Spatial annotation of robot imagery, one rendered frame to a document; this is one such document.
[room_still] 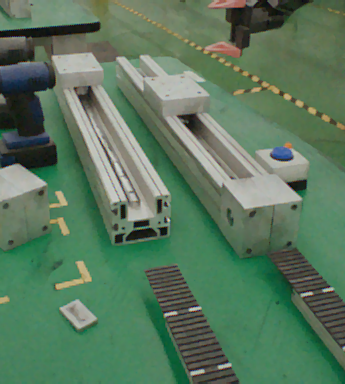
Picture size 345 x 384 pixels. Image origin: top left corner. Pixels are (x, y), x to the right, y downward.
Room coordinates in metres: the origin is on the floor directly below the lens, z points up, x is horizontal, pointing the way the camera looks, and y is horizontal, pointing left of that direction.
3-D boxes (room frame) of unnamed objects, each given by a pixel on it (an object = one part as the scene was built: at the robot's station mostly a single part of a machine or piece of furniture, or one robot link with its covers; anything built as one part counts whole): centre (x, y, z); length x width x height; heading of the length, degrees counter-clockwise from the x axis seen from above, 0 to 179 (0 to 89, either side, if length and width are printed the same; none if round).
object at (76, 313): (0.59, 0.10, 0.78); 0.05 x 0.03 x 0.01; 38
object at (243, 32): (1.25, -0.17, 1.00); 0.09 x 0.07 x 0.07; 120
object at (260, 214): (0.78, -0.20, 0.83); 0.12 x 0.09 x 0.10; 106
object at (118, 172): (1.16, 0.12, 0.82); 0.80 x 0.10 x 0.09; 16
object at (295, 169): (0.97, -0.26, 0.81); 0.10 x 0.08 x 0.06; 106
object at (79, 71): (1.40, 0.19, 0.87); 0.16 x 0.11 x 0.07; 16
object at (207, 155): (1.21, -0.06, 0.82); 0.80 x 0.10 x 0.09; 16
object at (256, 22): (1.29, -0.24, 1.03); 0.07 x 0.07 x 0.10; 30
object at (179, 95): (1.21, -0.06, 0.87); 0.16 x 0.11 x 0.07; 16
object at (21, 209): (0.82, 0.22, 0.83); 0.11 x 0.10 x 0.10; 130
